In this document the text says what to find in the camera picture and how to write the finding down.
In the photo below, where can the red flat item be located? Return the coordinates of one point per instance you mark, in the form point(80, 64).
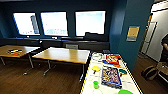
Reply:
point(112, 59)

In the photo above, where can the white air hockey table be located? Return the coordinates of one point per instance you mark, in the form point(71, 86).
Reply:
point(88, 83)

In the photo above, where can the dark sofa row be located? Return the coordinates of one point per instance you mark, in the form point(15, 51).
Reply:
point(20, 41)

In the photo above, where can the brown backpack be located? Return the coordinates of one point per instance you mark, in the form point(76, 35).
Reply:
point(150, 72)

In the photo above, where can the black sofa cushion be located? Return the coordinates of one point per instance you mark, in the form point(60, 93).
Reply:
point(91, 36)

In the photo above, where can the black wheeled cart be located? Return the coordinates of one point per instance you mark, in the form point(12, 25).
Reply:
point(163, 71)

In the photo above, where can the wooden office table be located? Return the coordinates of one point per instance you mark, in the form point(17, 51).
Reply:
point(30, 49)
point(63, 54)

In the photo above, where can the small green cup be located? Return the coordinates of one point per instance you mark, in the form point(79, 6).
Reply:
point(96, 84)

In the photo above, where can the teal paddle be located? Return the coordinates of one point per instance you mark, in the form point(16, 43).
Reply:
point(123, 71)

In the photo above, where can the blue snack box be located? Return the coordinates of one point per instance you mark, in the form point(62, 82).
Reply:
point(111, 77)

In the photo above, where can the orange item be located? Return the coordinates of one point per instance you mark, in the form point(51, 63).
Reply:
point(14, 51)

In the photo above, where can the yellow wall sign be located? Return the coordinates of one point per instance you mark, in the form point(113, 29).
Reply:
point(133, 33)

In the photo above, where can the white framed door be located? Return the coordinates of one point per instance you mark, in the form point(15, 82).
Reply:
point(149, 36)

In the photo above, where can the bright window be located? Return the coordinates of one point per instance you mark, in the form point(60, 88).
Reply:
point(26, 23)
point(54, 23)
point(90, 22)

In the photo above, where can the clear glass bowl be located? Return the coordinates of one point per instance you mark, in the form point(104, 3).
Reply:
point(97, 56)

